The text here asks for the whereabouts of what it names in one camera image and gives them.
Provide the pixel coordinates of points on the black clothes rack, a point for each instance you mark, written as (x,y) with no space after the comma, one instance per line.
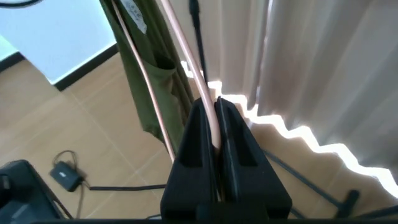
(194,12)

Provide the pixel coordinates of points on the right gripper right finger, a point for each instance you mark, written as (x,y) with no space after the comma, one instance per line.
(255,186)

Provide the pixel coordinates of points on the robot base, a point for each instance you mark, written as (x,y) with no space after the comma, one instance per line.
(21,193)

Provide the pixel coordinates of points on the pink clothes hanger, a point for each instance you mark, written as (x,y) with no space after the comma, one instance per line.
(215,130)

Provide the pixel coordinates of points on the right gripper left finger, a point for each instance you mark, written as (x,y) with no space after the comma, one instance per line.
(189,186)

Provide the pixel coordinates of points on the green long-sleeved shirt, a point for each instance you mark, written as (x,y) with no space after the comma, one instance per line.
(168,102)

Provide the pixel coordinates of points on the black power adapter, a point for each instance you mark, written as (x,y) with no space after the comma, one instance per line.
(66,175)

